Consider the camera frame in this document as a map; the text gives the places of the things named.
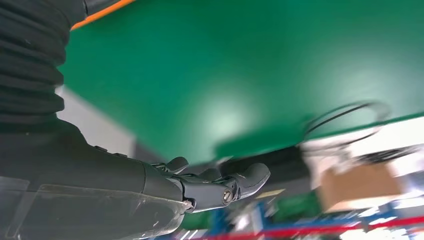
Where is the white cabinet table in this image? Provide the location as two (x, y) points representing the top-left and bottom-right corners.
(55, 85), (137, 161)

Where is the cardboard box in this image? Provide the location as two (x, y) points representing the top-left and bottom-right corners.
(316, 162), (403, 213)

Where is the black cable bundle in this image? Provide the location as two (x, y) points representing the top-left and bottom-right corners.
(357, 147), (418, 165)

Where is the looped black cable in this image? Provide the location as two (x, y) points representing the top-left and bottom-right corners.
(303, 100), (393, 148)

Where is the green crate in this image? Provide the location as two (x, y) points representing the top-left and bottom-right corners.
(274, 192), (322, 223)

